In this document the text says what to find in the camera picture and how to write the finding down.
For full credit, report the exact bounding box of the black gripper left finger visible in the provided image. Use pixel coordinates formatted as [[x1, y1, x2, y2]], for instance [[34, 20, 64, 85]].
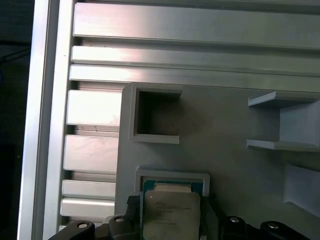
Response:
[[47, 194, 144, 240]]

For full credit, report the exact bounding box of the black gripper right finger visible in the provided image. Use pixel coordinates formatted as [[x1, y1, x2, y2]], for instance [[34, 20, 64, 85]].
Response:
[[199, 196, 311, 240]]

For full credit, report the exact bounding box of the grey printed parts rack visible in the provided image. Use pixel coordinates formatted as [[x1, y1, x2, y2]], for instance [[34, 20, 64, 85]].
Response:
[[116, 82, 320, 240]]

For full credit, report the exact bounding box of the CPU with silver heat spreader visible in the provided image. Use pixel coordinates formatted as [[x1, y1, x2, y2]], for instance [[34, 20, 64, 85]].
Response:
[[141, 178, 204, 240]]

